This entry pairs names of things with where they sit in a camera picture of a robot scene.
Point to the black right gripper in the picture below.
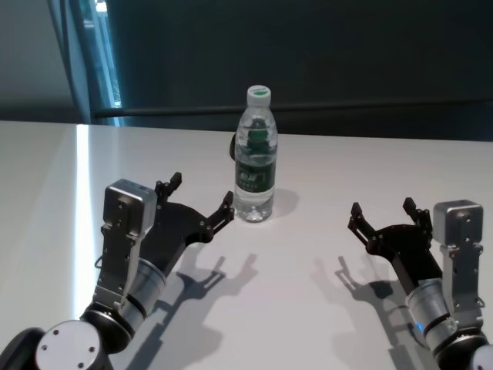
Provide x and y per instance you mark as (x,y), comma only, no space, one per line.
(408,250)

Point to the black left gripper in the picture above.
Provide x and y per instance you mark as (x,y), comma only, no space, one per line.
(181,235)

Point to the clear water bottle green label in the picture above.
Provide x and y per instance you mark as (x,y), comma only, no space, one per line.
(255,181)

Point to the green YES button black base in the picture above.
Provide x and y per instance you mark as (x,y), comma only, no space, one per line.
(232,148)

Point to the grey railing handrail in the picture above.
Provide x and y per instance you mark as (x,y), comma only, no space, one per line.
(346,107)

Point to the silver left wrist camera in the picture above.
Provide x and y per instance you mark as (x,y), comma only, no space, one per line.
(127,216)

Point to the grey railing post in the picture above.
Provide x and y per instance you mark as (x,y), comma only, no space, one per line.
(77,77)

